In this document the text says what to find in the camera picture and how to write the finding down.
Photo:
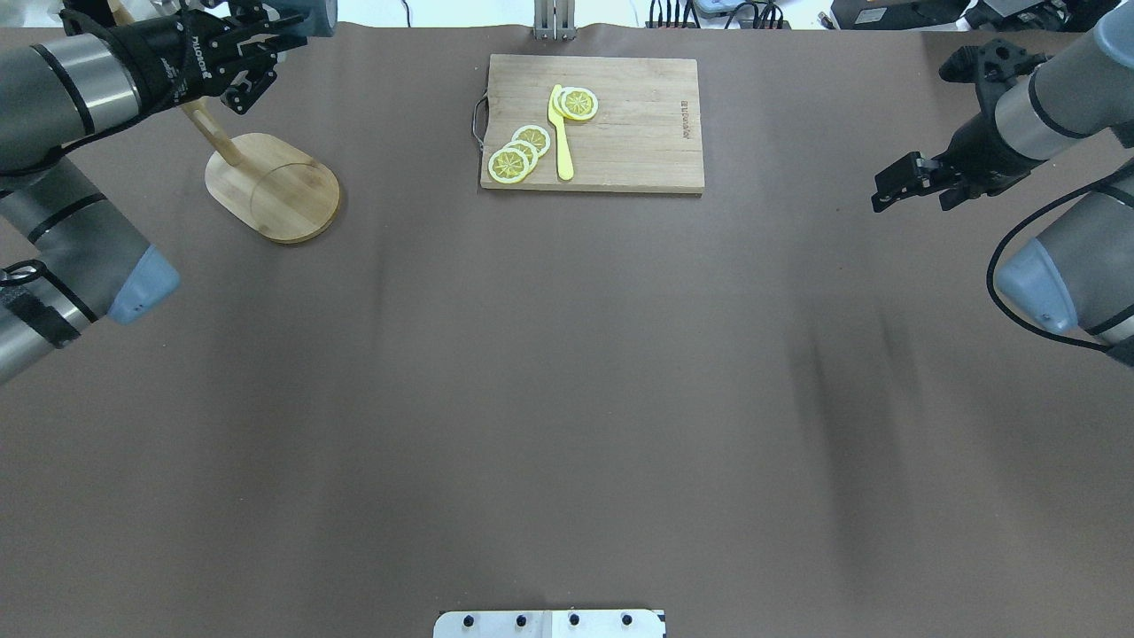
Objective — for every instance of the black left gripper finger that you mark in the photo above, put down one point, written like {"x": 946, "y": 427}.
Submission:
{"x": 247, "y": 82}
{"x": 248, "y": 33}

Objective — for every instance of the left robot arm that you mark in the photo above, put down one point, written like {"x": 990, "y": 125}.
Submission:
{"x": 99, "y": 80}

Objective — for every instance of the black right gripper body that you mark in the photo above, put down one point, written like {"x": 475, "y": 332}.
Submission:
{"x": 981, "y": 144}

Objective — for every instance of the teal cup yellow inside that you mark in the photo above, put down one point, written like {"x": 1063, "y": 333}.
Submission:
{"x": 316, "y": 18}

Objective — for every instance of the lemon slice front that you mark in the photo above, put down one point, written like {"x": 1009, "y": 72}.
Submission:
{"x": 509, "y": 165}

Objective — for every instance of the wooden cup storage rack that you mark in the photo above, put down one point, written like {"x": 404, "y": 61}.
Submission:
{"x": 268, "y": 184}

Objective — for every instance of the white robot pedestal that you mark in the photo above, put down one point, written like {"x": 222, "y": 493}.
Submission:
{"x": 552, "y": 623}

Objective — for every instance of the yellow plastic knife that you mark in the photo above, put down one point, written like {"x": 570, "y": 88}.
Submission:
{"x": 563, "y": 159}

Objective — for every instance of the aluminium frame post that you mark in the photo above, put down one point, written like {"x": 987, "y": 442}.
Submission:
{"x": 554, "y": 20}

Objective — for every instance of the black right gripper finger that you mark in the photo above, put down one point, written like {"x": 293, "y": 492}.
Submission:
{"x": 912, "y": 175}

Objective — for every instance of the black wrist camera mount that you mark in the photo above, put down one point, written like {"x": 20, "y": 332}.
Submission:
{"x": 993, "y": 68}

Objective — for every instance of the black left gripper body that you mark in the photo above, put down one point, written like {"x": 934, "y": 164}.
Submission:
{"x": 166, "y": 55}

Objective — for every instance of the lemon slice on knife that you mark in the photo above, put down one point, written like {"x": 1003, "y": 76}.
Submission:
{"x": 577, "y": 103}

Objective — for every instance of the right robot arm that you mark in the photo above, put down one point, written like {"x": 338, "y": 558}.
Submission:
{"x": 1062, "y": 272}

